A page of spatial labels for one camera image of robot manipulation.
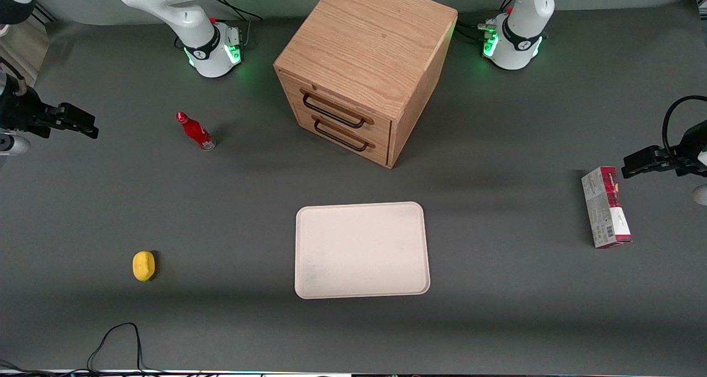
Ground grey and red carton box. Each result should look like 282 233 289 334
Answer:
581 166 632 249

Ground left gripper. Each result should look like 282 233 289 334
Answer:
621 120 707 179

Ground red coke bottle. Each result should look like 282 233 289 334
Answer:
176 111 217 151

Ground beige plastic tray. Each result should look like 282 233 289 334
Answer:
294 201 431 300

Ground black right arm base cables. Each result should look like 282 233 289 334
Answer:
209 0 264 49

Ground black left gripper cable loop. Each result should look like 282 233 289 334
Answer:
662 95 707 160

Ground wooden drawer cabinet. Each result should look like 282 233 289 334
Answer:
273 0 458 169

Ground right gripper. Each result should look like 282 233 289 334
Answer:
0 73 100 141

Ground short black drawer handle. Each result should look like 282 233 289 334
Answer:
313 116 376 152

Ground black left arm base cables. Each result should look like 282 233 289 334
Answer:
455 0 517 42

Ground yellow lemon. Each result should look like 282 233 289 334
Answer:
132 251 156 282

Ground long black drawer handle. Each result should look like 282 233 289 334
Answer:
301 89 374 129

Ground thin black floor cable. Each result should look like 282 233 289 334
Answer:
0 322 166 377

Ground black arm base cables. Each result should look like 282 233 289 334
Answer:
455 0 517 42
209 0 264 49

